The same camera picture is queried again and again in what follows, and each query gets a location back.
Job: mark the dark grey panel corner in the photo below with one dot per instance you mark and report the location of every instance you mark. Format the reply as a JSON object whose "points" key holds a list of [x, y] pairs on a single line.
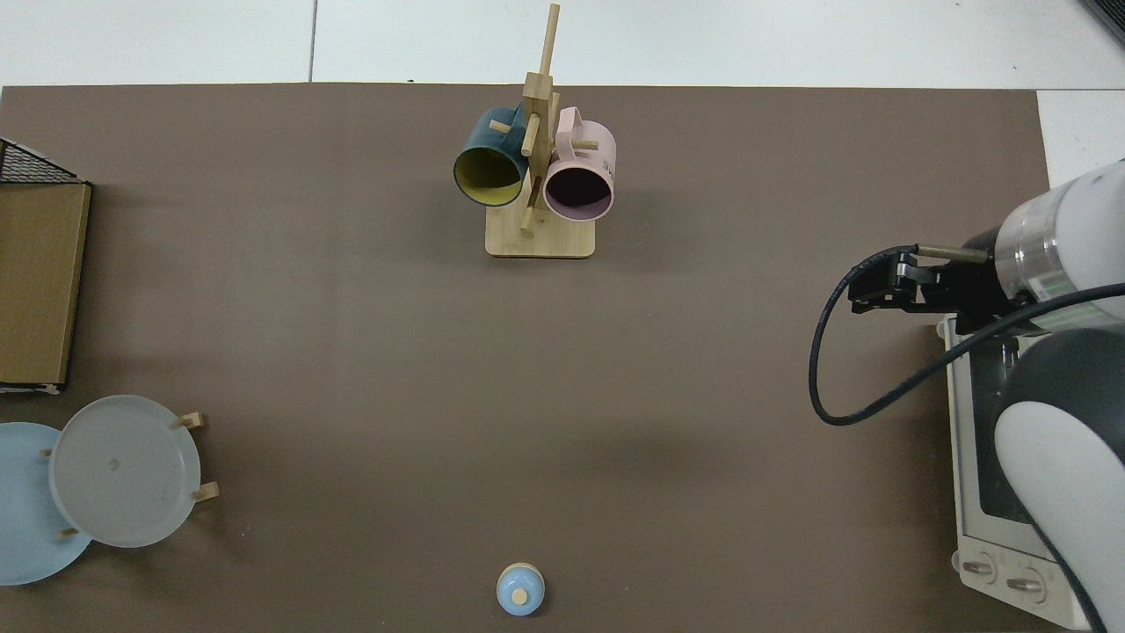
{"points": [[1109, 13]]}

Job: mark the wooden plate rack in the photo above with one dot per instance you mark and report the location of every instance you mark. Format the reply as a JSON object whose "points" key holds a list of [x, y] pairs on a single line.
{"points": [[206, 492]]}

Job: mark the pale toaster oven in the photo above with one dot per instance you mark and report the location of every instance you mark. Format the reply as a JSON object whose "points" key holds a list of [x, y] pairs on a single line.
{"points": [[967, 492]]}

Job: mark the pink mug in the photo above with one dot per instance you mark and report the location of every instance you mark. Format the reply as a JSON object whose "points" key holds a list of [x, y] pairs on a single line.
{"points": [[584, 158]]}

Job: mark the brown table cloth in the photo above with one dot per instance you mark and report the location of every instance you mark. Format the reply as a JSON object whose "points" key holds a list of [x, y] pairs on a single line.
{"points": [[439, 396]]}

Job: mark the dark blue mug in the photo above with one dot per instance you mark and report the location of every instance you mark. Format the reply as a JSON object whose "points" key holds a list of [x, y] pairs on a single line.
{"points": [[492, 141]]}

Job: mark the wooden cup stand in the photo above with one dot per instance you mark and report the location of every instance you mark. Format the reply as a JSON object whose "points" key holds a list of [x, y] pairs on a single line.
{"points": [[540, 242]]}

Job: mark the grey plate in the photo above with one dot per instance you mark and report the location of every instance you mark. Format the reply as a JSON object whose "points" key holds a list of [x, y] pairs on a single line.
{"points": [[123, 470]]}

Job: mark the small blue round bell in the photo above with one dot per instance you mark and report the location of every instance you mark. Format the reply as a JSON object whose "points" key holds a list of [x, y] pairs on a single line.
{"points": [[520, 591]]}

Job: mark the light blue plate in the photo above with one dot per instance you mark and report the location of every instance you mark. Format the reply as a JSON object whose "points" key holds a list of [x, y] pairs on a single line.
{"points": [[26, 510]]}

